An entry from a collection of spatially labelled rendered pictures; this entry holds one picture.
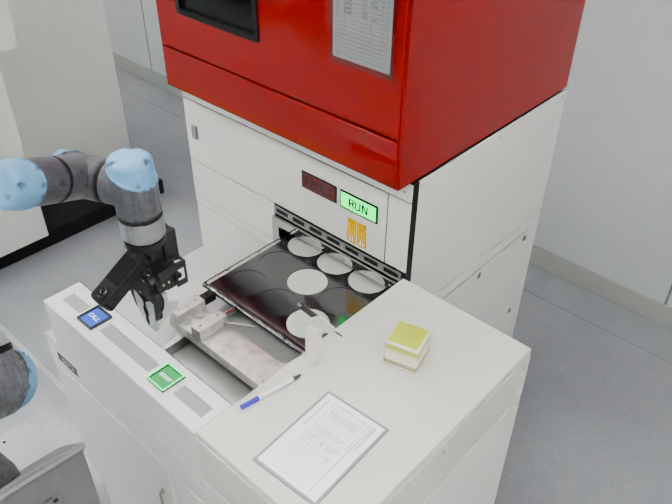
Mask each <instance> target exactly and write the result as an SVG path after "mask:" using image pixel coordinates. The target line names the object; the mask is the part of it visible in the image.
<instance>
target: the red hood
mask: <svg viewBox="0 0 672 504"><path fill-rule="evenodd" d="M585 1H586V0H156V6H157V13H158V20H159V27H160V34H161V41H162V48H163V54H164V61H165V68H166V75H167V82H168V84H169V85H171V86H173V87H176V88H178V89H180V90H182V91H184V92H186V93H188V94H191V95H193V96H195V97H197V98H199V99H201V100H203V101H206V102H208V103H210V104H212V105H214V106H216V107H219V108H221V109H223V110H225V111H227V112H229V113H231V114H234V115H236V116H238V117H240V118H242V119H244V120H246V121H249V122H251V123H253V124H255V125H257V126H259V127H261V128H264V129H266V130H268V131H270V132H272V133H274V134H276V135H279V136H281V137H283V138H285V139H287V140H289V141H291V142H294V143H296V144H298V145H300V146H302V147H304V148H306V149H309V150H311V151H313V152H315V153H317V154H319V155H321V156H324V157H326V158H328V159H330V160H332V161H334V162H337V163H339V164H341V165H343V166H345V167H347V168H349V169H352V170H354V171H356V172H358V173H360V174H362V175H364V176H367V177H369V178H371V179H373V180H375V181H377V182H379V183H382V184H384V185H386V186H388V187H390V188H392V189H394V190H397V191H399V190H401V189H402V188H404V187H406V186H407V185H409V184H411V183H412V182H414V181H415V180H417V179H419V178H420V177H422V176H423V175H425V174H427V173H428V172H430V171H432V170H433V169H435V168H436V167H438V166H440V165H441V164H443V163H444V162H446V161H448V160H449V159H451V158H453V157H454V156H456V155H457V154H459V153H461V152H462V151H464V150H466V149H467V148H469V147H470V146H472V145H474V144H475V143H477V142H478V141H480V140H482V139H483V138H485V137H487V136H488V135H490V134H491V133H493V132H495V131H496V130H498V129H499V128H501V127H503V126H504V125H506V124H508V123H509V122H511V121H512V120H514V119H516V118H517V117H519V116H520V115H522V114H524V113H525V112H527V111H529V110H530V109H532V108H533V107H535V106H537V105H538V104H540V103H541V102H543V101H545V100H546V99H548V98H550V97H551V96H553V95H554V94H556V93H558V92H559V91H561V90H562V89H564V88H566V87H567V83H568V78H569V74H570V69H571V65H572V60H573V56H574V51H575V46H576V42H577V37H578V33H579V28H580V24H581V19H582V15H583V10H584V6H585Z"/></svg>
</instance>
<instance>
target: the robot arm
mask: <svg viewBox="0 0 672 504"><path fill-rule="evenodd" d="M79 199H86V200H91V201H95V202H100V203H104V204H110V205H114V206H115V210H116V215H117V219H118V222H119V227H120V232H121V236H122V239H123V240H124V245H125V247H126V249H127V251H126V252H125V254H124V255H123V256H122V257H121V258H120V260H119V261H118V262H117V263H116V264H115V266H114V267H113V268H112V269H111V270H110V272H109V273H108V274H107V275H106V276H105V278H104V279H103V280H102V281H101V282H100V283H99V285H98V286H97V287H96V288H95V289H94V291H93V292H92V293H91V297H92V299H93V300H94V301H95V302H96V303H98V304H99V305H100V306H101V307H102V308H104V309H106V310H108V311H113V310H114V309H115V307H116V306H117V305H118V304H119V303H120V301H121V300H122V299H123V298H124V297H125V295H126V294H127V293H128V292H129V290H130V291H131V294H132V296H133V298H134V301H135V303H136V305H137V306H138V308H139V311H140V313H141V314H142V316H143V318H144V320H145V321H146V323H147V325H148V326H150V327H151V328H152V329H153V330H155V331H158V330H159V329H160V328H161V327H162V324H163V321H164V320H165V319H166V318H167V317H168V316H169V315H171V314H172V313H173V312H174V311H175V310H176V309H177V308H178V306H179V302H178V300H168V297H167V292H165V291H166V290H170V289H171V288H173V287H175V286H177V287H180V286H182V285H183V284H185V283H187V282H188V275H187V269H186V262H185V259H184V258H182V257H181V256H180V255H179V251H178V245H177V238H176V232H175V228H173V227H171V226H168V225H167V223H165V219H164V214H163V209H162V203H161V197H160V191H159V186H158V174H157V172H156V170H155V165H154V161H153V158H152V156H151V154H150V153H148V152H147V151H145V150H143V149H140V148H132V149H128V148H123V149H120V150H117V151H115V152H113V153H111V154H110V155H109V156H108V157H107V158H105V157H100V156H96V155H91V154H86V153H83V152H81V151H77V150H64V149H60V150H56V151H54V152H53V153H52V154H51V155H49V156H42V157H27V158H18V157H12V158H0V209H1V210H5V211H12V210H13V211H23V210H28V209H31V208H33V207H39V206H44V205H50V204H56V203H62V202H68V201H73V200H79ZM175 260H180V261H178V262H176V263H175V262H174V261H175ZM183 267H184V273H185V277H184V278H183V279H181V280H179V278H181V277H182V273H181V272H179V271H178V270H179V269H181V268H183ZM37 384H38V376H37V370H36V367H35V365H34V362H33V361H32V359H31V358H30V357H29V356H28V355H25V352H23V351H22V350H19V349H14V348H13V346H12V343H11V341H10V340H9V339H7V338H4V337H2V336H0V419H2V418H4V417H6V416H9V415H12V414H14V413H15V412H17V411H18V410H19V409H20V408H22V407H23V406H25V405H26V404H28V403H29V402H30V401H31V399H32V398H33V396H34V393H35V391H36V389H37ZM20 475H21V474H20V472H19V470H18V468H17V467H16V465H15V464H14V463H13V462H12V461H11V460H9V459H8V458H7V457H6V456H5V455H4V454H2V453H1V452H0V489H1V488H2V487H4V486H5V485H7V484H8V483H10V482H11V481H13V480H14V479H16V478H17V477H18V476H20Z"/></svg>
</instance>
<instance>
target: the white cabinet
mask: <svg viewBox="0 0 672 504"><path fill-rule="evenodd" d="M46 337H47V340H48V343H49V346H50V349H51V352H52V355H53V358H54V361H55V364H56V367H57V370H58V373H59V376H60V379H61V382H62V385H63V388H64V391H65V394H66V397H67V400H68V403H69V406H70V409H71V412H72V415H73V418H74V421H75V424H76V427H77V430H78V433H79V436H80V439H81V442H82V441H83V443H84V444H85V446H86V448H85V449H84V451H85V454H86V457H87V460H88V461H89V462H90V464H91V465H92V466H93V467H94V468H95V470H96V471H97V472H98V473H99V475H100V476H101V478H102V481H103V483H104V486H105V489H106V492H107V495H108V497H109V500H110V503H111V504H230V503H229V502H228V501H227V500H226V499H225V498H224V497H223V496H221V495H220V494H219V493H218V492H217V491H216V490H215V489H214V488H213V487H212V486H211V485H210V484H208V483H207V482H206V481H205V480H204V479H203V480H202V479H200V478H199V477H198V476H197V475H196V474H195V473H194V472H193V471H192V470H191V469H190V468H189V467H188V466H186V465H185V464H184V463H183V462H182V461H181V460H180V459H179V458H178V457H177V456H176V455H175V454H174V453H172V452H171V451H170V450H169V449H168V448H167V447H166V446H165V445H164V444H163V443H162V442H161V441H160V440H158V439H157V438H156V437H155V436H154V435H153V434H152V433H151V432H150V431H149V430H148V429H147V428H146V427H144V426H143V425H142V424H141V423H140V422H139V421H138V420H137V419H136V418H135V417H134V416H133V415H132V414H130V413H129V412H128V411H127V410H126V409H125V408H124V407H123V406H122V405H121V404H120V403H119V402H118V401H117V400H115V399H114V398H113V397H112V396H111V395H110V394H109V393H108V392H107V391H106V390H105V389H104V388H103V387H101V386H100V385H99V384H98V383H97V382H96V381H95V380H94V379H93V378H92V377H91V376H90V375H89V374H87V373H86V372H85V371H84V370H83V369H82V368H81V367H80V366H79V365H78V364H77V363H76V362H75V361H73V360H72V359H71V358H70V357H69V356H68V355H67V354H66V353H65V352H64V351H63V350H62V349H61V348H59V347H58V346H57V345H56V344H55V343H54V342H53V341H52V340H51V339H50V338H49V337H48V336H47V335H46ZM519 401H520V396H519V397H518V398H517V399H516V400H515V402H514V403H513V404H512V405H511V406H510V407H509V408H508V409H507V410H506V411H505V412H504V413H503V414H502V416H501V417H500V418H499V419H498V420H497V421H496V422H495V423H494V424H493V425H492V426H491V427H490V428H489V429H488V431H487V432H486V433H485V434H484V435H483V436H482V437H481V438H480V439H479V440H478V441H477V442H476V443H475V445H474V446H473V447H472V448H471V449H470V450H469V451H468V452H467V453H466V454H465V455H464V456H463V457H462V459H461V460H460V461H459V462H458V463H457V464H456V465H455V466H454V467H453V468H452V469H451V470H450V471H449V473H448V474H447V475H446V476H445V477H444V478H443V479H442V480H441V481H440V482H439V483H438V484H437V485H436V487H435V488H434V489H433V490H432V491H431V492H430V493H429V494H428V495H427V496H426V497H425V498H424V499H423V501H422V502H421V503H420V504H494V502H495V498H496V494H497V490H498V486H499V482H500V478H501V474H502V470H503V466H504V462H505V458H506V454H507V450H508V446H509V442H510V438H511V434H512V430H513V425H514V421H515V417H516V413H517V409H518V405H519Z"/></svg>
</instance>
